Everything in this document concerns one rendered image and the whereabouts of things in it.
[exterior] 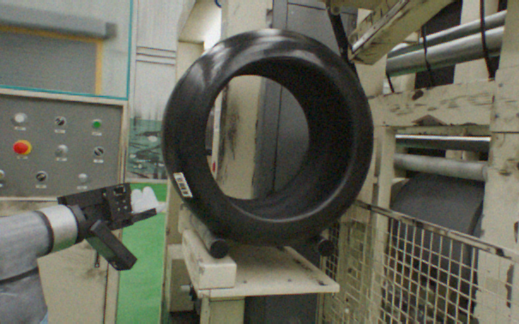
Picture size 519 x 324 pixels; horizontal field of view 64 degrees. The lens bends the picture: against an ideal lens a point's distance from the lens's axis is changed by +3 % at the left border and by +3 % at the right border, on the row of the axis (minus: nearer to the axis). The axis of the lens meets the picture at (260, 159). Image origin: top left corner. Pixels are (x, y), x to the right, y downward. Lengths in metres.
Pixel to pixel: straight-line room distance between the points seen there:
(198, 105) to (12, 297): 0.50
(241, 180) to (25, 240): 0.79
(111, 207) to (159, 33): 9.53
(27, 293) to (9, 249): 0.07
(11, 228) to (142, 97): 9.38
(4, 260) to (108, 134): 0.97
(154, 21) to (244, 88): 9.01
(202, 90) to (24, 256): 0.48
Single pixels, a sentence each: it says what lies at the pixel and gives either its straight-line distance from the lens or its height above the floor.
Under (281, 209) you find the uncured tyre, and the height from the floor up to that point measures 0.95.
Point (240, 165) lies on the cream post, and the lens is 1.34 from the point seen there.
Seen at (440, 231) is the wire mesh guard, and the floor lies 0.99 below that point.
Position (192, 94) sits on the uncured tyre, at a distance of 0.94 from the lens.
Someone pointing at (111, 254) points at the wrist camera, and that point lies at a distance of 0.81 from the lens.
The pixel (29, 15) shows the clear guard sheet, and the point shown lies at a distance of 1.67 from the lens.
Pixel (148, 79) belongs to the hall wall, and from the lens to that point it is 10.07.
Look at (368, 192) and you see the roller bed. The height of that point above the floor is 1.01.
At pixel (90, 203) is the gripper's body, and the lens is 0.79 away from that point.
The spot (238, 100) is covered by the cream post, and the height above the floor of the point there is 1.29.
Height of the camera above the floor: 1.17
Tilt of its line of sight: 3 degrees down
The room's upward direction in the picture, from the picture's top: 4 degrees clockwise
